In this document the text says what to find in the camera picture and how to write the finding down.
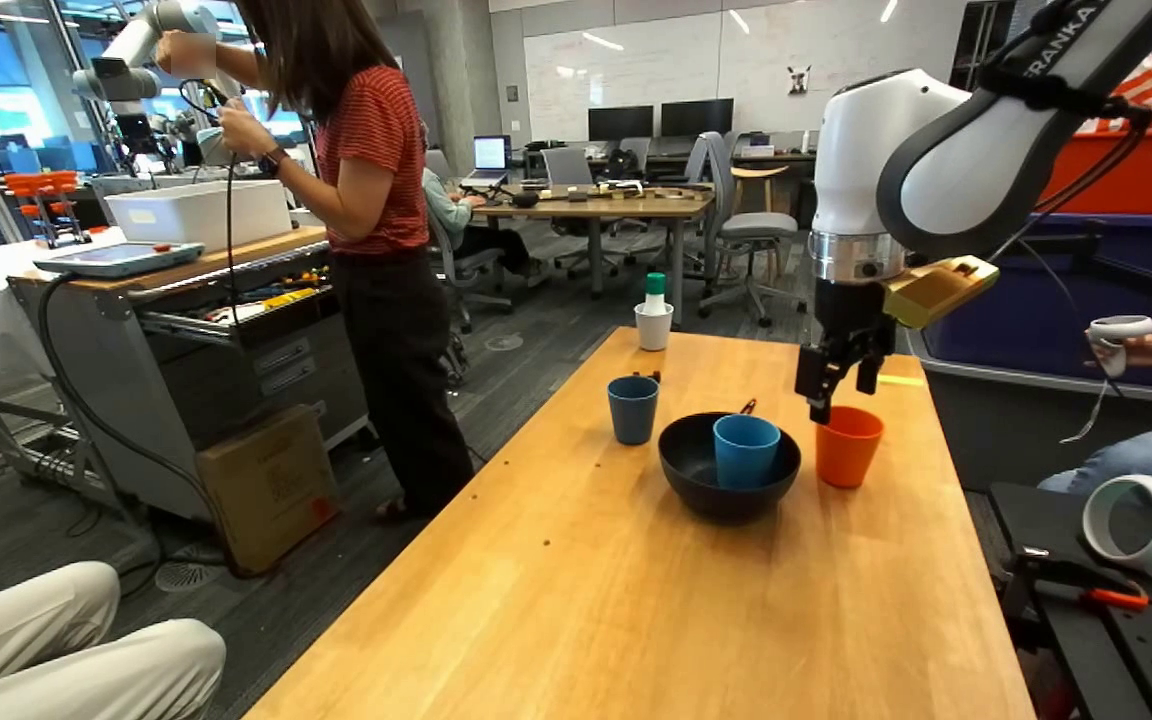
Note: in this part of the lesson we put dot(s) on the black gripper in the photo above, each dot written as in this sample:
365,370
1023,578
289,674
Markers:
853,334

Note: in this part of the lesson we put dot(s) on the orange cup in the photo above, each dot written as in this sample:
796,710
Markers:
844,445

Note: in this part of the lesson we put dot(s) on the light blue cup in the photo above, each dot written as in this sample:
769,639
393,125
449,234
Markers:
747,448

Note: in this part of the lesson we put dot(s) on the dark blue cup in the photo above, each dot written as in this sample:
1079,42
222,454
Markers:
635,409

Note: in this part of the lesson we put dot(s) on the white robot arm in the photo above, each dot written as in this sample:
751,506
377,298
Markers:
922,168

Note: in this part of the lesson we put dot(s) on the black bowl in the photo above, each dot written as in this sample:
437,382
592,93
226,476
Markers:
690,466

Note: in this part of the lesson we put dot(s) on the yellow tape strip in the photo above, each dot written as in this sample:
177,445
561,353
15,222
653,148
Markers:
902,382

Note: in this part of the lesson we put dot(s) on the grey office chair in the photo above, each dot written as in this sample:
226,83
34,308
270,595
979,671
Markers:
737,234

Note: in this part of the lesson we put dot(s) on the white bottle green cap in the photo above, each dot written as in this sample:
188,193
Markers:
653,312

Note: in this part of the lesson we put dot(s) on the wooden office desk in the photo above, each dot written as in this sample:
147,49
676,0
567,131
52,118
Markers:
672,211

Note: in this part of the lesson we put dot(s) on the blue storage bin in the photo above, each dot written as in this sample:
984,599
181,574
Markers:
1051,290

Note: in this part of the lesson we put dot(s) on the white tape roll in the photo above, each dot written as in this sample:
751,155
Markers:
1118,520

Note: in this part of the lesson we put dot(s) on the orange bin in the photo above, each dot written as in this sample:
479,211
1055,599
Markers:
1124,190

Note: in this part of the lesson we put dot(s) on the cardboard box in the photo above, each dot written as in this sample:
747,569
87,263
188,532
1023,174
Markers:
270,491

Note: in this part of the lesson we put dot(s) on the woman in red shirt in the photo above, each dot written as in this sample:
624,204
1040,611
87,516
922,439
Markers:
365,185

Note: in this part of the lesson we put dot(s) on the grey tool cabinet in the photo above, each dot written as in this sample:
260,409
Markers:
173,361

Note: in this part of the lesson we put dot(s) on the grey laptop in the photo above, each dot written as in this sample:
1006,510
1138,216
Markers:
113,263

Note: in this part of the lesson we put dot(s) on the seated person beige pants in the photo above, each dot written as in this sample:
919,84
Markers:
59,655

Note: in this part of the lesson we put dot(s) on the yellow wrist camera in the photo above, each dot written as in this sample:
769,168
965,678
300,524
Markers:
932,290

